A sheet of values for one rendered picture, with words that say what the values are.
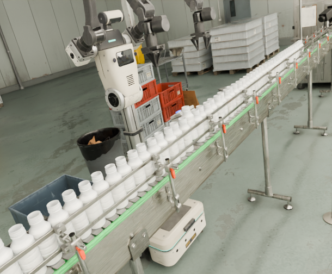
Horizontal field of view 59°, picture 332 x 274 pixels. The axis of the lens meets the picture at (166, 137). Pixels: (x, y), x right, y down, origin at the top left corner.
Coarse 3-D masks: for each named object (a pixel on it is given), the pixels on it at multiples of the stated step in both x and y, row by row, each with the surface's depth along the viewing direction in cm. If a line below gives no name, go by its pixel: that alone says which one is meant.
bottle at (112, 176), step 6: (108, 168) 104; (114, 168) 102; (108, 174) 102; (114, 174) 102; (120, 174) 105; (108, 180) 102; (114, 180) 102; (120, 186) 103; (114, 192) 103; (120, 192) 104; (114, 198) 104; (120, 198) 104; (120, 204) 105; (126, 204) 106
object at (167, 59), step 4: (184, 48) 625; (164, 52) 655; (164, 56) 654; (180, 56) 616; (160, 60) 611; (164, 60) 598; (168, 60) 587; (172, 60) 592; (184, 60) 626; (152, 64) 579; (160, 64) 563; (164, 64) 658; (184, 64) 628; (184, 68) 633; (160, 80) 568; (168, 80) 672; (184, 84) 637
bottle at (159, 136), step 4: (156, 132) 125; (160, 132) 125; (156, 136) 123; (160, 136) 122; (156, 140) 123; (160, 140) 123; (164, 140) 124; (160, 144) 123; (164, 144) 123; (168, 148) 126; (164, 152) 124; (168, 152) 126; (164, 156) 125; (168, 156) 126; (164, 160) 125
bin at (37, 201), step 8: (64, 176) 155; (72, 176) 150; (48, 184) 148; (56, 184) 151; (64, 184) 155; (72, 184) 154; (40, 192) 145; (48, 192) 148; (56, 192) 152; (80, 192) 152; (24, 200) 139; (32, 200) 142; (40, 200) 145; (48, 200) 148; (8, 208) 133; (16, 208) 136; (24, 208) 139; (32, 208) 142; (40, 208) 145; (16, 216) 132; (24, 216) 124; (16, 224) 136; (24, 224) 129
